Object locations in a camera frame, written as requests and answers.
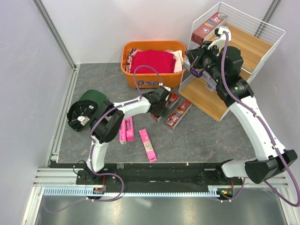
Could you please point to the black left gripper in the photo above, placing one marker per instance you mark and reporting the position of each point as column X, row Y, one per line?
column 161, row 111

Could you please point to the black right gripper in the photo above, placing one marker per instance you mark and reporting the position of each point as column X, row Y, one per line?
column 195, row 56

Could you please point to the dark red toothpaste box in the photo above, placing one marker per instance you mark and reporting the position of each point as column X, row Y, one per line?
column 175, row 98

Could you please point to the red 3d toothpaste box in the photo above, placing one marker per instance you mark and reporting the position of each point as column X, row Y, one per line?
column 177, row 115
column 204, row 28

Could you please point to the silver toothpaste box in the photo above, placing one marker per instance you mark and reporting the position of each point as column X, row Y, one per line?
column 211, row 85
column 205, row 75

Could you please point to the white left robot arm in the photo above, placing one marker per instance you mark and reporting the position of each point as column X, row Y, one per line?
column 107, row 120

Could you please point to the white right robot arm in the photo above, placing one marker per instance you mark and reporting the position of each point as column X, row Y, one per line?
column 224, row 67

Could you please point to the cream patterned cloth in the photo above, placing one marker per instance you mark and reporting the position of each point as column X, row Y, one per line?
column 179, row 60

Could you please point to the orange plastic basket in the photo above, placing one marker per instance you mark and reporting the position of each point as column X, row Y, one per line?
column 146, row 76

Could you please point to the red folded cloth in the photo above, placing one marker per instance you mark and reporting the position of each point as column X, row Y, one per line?
column 161, row 61

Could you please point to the pink toothpaste box angled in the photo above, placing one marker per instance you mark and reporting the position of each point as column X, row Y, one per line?
column 147, row 145

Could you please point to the pink toothpaste box middle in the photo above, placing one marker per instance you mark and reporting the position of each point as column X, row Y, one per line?
column 129, row 129

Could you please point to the pink toothpaste box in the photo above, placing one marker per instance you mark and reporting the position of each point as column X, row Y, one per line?
column 122, row 133
column 129, row 129

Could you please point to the pink toothpaste box left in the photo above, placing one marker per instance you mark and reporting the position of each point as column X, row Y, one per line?
column 122, row 133

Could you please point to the green black cap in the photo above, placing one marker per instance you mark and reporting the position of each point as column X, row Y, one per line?
column 81, row 111

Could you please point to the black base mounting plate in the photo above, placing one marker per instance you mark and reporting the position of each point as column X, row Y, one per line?
column 203, row 174

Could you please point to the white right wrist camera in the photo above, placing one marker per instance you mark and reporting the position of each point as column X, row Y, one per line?
column 223, row 35

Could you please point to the white wire wooden shelf rack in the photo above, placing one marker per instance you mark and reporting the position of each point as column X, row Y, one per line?
column 256, row 40

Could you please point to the blue slotted cable duct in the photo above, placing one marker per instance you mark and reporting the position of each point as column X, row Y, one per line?
column 93, row 192

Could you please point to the aluminium frame rail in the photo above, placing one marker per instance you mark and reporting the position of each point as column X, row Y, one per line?
column 54, row 32

